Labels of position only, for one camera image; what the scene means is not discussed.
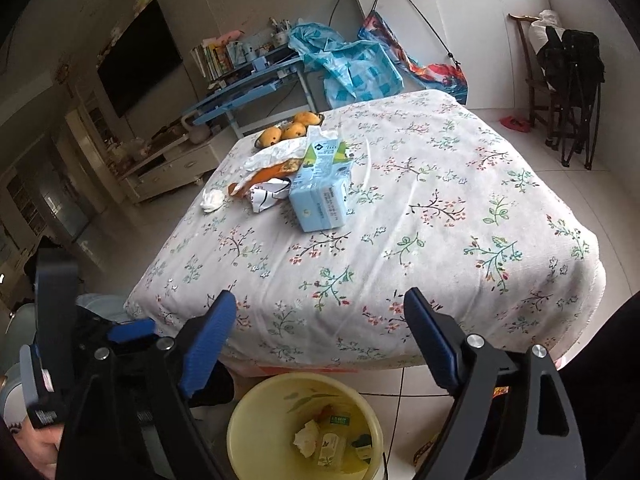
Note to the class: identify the row of books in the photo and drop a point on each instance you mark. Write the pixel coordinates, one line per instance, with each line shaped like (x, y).
(212, 57)

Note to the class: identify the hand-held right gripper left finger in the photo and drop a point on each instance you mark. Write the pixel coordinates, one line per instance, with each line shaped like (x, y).
(210, 345)

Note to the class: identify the white jug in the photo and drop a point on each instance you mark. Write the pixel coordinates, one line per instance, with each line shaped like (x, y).
(195, 130)

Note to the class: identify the wooden chair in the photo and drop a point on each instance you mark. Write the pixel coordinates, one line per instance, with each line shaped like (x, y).
(537, 90)

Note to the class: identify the white plastic bag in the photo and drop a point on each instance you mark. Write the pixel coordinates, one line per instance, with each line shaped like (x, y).
(272, 156)

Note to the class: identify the colourful printed bag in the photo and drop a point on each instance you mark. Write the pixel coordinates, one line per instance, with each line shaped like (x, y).
(435, 77)

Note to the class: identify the crumpled white tissue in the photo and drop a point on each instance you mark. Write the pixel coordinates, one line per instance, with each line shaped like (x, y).
(307, 437)
(212, 200)

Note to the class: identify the blue patterned cloth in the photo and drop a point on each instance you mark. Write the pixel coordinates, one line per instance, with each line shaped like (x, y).
(355, 70)

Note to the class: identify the person's left hand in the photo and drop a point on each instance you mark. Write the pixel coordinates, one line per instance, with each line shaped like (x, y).
(35, 447)

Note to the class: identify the black flat television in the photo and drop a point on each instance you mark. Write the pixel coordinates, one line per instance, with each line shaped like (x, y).
(135, 60)

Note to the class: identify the white television stand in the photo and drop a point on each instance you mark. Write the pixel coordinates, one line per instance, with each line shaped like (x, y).
(165, 160)

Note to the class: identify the yellow mango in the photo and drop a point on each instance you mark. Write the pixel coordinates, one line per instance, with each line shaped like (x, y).
(268, 136)
(306, 118)
(294, 130)

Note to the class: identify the black folding stand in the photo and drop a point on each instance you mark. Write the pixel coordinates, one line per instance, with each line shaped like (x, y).
(570, 130)

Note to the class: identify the light blue tissue pack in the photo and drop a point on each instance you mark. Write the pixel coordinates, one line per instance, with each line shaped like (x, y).
(320, 200)

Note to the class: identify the white cupboard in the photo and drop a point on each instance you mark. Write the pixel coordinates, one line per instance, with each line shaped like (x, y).
(465, 25)

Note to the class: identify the blue white folding chair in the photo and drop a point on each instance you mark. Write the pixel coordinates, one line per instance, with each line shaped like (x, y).
(240, 92)

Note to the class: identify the yellow plastic bin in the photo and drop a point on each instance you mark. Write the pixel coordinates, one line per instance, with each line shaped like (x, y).
(260, 410)

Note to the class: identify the person's dark clothing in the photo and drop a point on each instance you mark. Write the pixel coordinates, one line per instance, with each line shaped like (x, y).
(615, 385)

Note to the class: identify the black backpack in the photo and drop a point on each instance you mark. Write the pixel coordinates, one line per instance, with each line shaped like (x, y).
(575, 55)

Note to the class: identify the grey bowl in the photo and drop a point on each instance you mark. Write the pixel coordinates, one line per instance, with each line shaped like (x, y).
(254, 147)

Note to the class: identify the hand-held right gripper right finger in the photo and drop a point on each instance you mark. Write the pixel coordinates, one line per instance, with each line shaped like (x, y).
(434, 345)

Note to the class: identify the white and green milk carton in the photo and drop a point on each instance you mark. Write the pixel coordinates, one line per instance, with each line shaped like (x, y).
(327, 152)

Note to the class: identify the white display cabinet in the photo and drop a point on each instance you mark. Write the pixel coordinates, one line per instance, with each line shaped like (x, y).
(85, 125)

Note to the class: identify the red slipper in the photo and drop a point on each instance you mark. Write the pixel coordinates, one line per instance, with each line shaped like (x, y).
(515, 122)

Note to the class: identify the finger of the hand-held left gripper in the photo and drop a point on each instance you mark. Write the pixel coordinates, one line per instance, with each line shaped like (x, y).
(132, 331)

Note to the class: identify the dark small wrapper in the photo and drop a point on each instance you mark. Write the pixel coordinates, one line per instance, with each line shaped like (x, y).
(362, 442)

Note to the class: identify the small green label bottle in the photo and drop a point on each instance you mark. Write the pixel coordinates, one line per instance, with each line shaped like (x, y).
(331, 442)

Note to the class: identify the orange snack bag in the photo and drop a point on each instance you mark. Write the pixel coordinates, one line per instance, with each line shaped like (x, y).
(257, 178)

